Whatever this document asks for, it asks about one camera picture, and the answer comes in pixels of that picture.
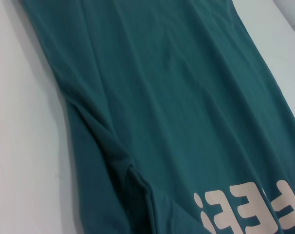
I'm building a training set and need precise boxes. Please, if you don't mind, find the teal t-shirt with cream lettering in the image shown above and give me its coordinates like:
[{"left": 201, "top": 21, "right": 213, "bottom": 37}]
[{"left": 20, "top": 0, "right": 295, "bottom": 234}]

